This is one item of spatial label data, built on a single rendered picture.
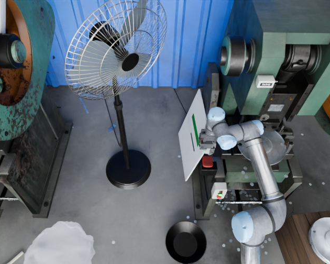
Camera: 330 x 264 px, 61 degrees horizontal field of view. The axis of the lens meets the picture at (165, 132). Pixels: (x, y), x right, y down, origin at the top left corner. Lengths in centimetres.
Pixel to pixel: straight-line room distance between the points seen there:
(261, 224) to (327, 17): 93
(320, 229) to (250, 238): 93
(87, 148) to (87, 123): 29
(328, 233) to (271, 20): 138
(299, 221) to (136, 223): 115
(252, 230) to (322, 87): 73
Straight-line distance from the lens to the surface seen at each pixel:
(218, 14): 259
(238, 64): 132
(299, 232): 211
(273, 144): 181
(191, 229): 226
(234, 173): 181
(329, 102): 182
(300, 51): 139
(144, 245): 225
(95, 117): 287
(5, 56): 145
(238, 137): 129
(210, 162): 166
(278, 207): 131
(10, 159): 200
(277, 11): 143
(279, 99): 156
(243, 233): 125
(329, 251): 212
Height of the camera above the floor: 218
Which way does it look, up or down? 54 degrees down
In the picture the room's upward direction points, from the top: 2 degrees clockwise
